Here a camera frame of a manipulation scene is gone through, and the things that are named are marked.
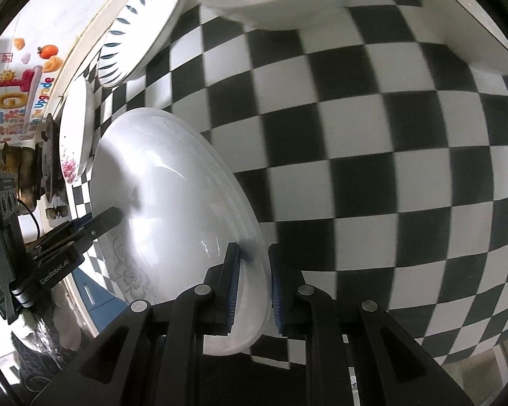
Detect white plate pink flower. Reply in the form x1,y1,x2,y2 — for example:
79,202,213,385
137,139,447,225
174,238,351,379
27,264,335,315
59,76,95,184

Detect white plate grey flower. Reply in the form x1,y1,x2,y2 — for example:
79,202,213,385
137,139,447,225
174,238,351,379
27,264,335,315
90,107,271,356

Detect plate with blue leaf rim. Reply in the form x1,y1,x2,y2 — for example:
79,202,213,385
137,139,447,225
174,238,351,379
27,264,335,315
97,0,185,88

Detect left gloved hand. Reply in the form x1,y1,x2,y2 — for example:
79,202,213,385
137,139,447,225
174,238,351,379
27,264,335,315
17,284,83,354

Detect black gas stove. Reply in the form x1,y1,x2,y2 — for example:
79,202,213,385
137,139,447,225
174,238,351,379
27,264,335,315
40,114,68,220

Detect brass kettle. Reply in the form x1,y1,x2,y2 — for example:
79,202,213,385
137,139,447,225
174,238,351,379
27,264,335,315
0,143,42,211

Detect black white checkered mat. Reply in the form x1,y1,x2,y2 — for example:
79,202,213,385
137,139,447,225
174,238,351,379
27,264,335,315
94,0,508,364

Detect colourful wall sticker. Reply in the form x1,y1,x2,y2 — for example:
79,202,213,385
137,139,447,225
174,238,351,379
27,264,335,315
0,37,64,146

